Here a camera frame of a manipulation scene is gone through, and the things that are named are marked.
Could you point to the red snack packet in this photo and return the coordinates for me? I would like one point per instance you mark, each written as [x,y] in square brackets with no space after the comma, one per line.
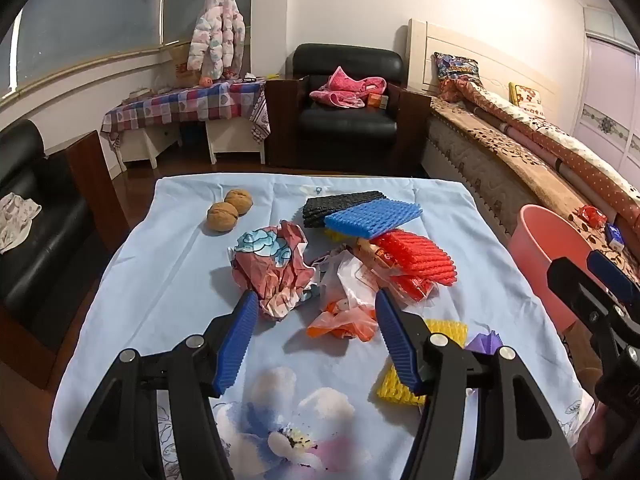
[592,215]

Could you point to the pink plastic bucket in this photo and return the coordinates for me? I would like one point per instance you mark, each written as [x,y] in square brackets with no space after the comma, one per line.
[540,260]

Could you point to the brown floral bedspread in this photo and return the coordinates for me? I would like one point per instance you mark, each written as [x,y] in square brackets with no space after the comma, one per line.
[525,172]

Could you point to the red foam net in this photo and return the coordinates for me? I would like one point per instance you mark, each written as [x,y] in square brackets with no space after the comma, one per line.
[420,256]

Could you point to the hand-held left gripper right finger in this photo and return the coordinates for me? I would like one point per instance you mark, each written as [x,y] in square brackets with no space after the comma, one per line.
[396,347]

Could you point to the crumpled red blue paper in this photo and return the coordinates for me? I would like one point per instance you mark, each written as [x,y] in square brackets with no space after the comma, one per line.
[270,265]

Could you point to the person's right hand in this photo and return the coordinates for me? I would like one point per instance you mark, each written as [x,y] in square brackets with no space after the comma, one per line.
[595,442]

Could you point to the black foam net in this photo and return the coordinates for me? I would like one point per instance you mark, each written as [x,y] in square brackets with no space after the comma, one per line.
[330,207]

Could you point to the brown walnut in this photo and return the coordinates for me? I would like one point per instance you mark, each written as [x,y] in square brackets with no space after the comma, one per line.
[222,216]
[239,201]

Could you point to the large yellow foam net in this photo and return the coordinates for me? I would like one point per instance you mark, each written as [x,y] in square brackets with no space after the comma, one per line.
[392,390]

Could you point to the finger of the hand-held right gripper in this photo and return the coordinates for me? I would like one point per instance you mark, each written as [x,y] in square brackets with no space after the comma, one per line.
[575,287]
[611,271]

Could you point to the purple face mask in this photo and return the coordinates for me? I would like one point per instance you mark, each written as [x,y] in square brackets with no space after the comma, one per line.
[481,342]

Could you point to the bed with cream headboard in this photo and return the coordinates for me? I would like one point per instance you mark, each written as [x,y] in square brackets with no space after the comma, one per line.
[465,160]

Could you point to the clear plastic bag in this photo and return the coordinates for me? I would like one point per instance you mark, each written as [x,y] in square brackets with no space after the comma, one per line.
[350,280]

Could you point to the black leather armchair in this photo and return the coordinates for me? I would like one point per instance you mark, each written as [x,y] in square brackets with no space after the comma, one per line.
[345,122]

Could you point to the white patterned cloth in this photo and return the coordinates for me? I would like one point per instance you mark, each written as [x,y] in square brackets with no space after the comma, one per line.
[15,220]

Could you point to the small blue box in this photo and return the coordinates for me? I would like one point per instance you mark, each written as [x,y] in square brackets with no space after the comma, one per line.
[615,237]

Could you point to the colourful patterned pillow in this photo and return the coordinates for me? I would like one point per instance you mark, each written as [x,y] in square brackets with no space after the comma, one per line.
[454,67]

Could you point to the orange dotted quilt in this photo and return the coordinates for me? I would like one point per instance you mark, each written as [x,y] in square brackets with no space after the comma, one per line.
[575,157]

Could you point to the red plastic wrapper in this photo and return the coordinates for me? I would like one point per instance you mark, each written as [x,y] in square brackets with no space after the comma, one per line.
[412,287]

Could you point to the cardboard box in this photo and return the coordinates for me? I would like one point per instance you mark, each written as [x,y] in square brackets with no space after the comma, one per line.
[181,67]

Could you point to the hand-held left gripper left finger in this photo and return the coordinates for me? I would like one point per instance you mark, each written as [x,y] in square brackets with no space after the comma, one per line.
[239,342]

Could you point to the white side table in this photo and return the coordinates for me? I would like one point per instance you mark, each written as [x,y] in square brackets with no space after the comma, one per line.
[235,136]

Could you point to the yellow flowered cushion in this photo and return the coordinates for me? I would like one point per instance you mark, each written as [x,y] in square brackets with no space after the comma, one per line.
[527,99]

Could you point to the small orange box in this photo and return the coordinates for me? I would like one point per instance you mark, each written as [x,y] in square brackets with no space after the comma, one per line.
[378,101]

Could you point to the lilac wardrobe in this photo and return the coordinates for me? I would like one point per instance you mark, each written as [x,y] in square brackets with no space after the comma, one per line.
[610,85]

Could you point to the orange plastic bag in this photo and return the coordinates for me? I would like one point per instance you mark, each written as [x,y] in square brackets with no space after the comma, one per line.
[335,328]

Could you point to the black leather sofa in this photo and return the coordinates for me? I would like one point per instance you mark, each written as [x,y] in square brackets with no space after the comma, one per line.
[45,240]

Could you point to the pink puffer jacket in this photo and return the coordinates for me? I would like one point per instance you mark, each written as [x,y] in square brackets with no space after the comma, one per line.
[217,30]

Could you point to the light blue floral tablecloth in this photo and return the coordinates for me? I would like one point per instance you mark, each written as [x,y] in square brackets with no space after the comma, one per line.
[175,270]

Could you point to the brown snack wrapper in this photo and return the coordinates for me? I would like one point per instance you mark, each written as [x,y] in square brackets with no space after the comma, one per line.
[369,251]

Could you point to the pink garment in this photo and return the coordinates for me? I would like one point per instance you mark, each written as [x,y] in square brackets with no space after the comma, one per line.
[345,92]

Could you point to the blue foam net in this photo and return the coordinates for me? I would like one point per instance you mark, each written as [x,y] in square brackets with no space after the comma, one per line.
[370,217]

